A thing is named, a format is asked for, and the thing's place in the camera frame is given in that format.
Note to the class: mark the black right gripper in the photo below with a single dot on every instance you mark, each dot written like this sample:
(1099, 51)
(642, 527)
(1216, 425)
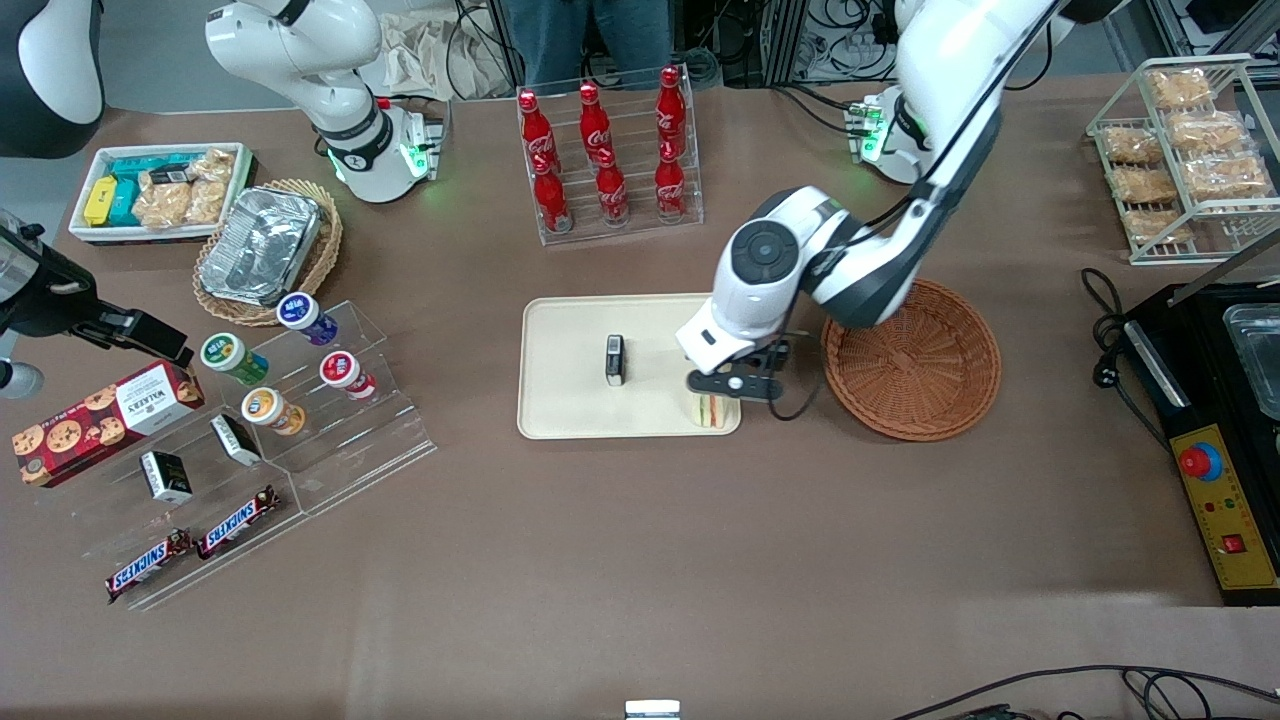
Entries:
(52, 306)

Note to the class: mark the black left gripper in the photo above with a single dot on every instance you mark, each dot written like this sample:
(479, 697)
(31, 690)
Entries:
(777, 354)

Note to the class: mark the triangle sandwich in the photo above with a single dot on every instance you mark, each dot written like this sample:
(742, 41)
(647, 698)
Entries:
(711, 412)

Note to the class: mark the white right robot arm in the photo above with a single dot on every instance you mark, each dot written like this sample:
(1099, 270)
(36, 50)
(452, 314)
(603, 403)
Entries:
(300, 50)

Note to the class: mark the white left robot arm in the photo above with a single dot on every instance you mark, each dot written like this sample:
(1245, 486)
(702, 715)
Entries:
(950, 60)

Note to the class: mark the silver foil tray stack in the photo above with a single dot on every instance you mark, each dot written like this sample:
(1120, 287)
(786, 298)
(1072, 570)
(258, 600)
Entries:
(260, 245)

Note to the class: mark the cream plastic tray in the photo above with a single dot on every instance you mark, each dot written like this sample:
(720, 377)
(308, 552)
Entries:
(570, 380)

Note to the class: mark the brown wicker basket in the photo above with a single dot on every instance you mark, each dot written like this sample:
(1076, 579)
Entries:
(915, 370)

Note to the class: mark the light tan wicker basket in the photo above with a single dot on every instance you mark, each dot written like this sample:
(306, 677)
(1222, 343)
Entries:
(325, 240)

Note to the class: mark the green gum jar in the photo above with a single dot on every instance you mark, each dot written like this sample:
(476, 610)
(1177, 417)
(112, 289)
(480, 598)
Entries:
(230, 357)

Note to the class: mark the red Walkers shortbread box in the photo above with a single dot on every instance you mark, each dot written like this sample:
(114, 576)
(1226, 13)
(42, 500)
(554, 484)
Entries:
(100, 425)

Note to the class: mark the white plastic bin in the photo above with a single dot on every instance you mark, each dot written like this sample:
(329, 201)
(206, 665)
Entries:
(85, 235)

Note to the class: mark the small black carton box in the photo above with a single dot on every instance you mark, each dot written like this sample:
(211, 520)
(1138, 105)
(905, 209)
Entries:
(615, 362)
(236, 440)
(166, 477)

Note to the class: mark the teal snack pack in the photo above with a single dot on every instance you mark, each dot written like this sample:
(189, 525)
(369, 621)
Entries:
(150, 163)
(125, 208)

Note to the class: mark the cracker snack bag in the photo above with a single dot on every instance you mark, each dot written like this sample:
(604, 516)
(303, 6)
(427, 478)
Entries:
(1158, 227)
(1178, 88)
(1143, 184)
(1205, 130)
(160, 205)
(1225, 178)
(1130, 145)
(205, 203)
(212, 166)

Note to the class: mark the orange gum jar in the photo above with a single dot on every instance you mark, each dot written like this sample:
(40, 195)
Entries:
(270, 410)

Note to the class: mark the yellow snack pack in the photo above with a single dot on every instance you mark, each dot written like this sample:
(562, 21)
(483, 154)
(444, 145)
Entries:
(100, 200)

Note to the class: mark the purple gum jar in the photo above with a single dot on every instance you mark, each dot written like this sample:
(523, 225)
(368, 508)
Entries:
(303, 315)

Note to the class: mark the clear acrylic bottle rack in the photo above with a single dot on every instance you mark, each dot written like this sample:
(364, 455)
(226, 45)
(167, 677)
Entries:
(625, 232)

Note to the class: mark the red gum jar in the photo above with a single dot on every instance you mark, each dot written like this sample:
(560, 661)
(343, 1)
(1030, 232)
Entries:
(345, 373)

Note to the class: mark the Snickers chocolate bar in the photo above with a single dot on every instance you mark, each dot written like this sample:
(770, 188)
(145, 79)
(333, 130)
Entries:
(148, 567)
(238, 523)

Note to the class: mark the red cola bottle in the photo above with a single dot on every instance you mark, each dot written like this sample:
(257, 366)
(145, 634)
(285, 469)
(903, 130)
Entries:
(671, 110)
(552, 200)
(595, 125)
(612, 192)
(537, 135)
(670, 185)

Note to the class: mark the clear acrylic tiered stand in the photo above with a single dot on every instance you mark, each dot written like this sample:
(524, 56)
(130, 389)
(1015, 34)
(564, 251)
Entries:
(370, 440)

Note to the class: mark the person in blue jeans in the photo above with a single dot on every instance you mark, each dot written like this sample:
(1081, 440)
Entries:
(560, 40)

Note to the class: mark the crumpled beige paper bag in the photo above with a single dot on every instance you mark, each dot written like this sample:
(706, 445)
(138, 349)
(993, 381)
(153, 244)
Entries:
(420, 55)

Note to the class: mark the black machine with yellow panel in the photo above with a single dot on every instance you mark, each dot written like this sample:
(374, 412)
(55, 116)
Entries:
(1230, 500)

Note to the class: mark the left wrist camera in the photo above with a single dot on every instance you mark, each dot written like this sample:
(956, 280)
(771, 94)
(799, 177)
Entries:
(770, 357)

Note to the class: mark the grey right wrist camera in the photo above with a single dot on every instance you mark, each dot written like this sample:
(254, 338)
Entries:
(18, 380)

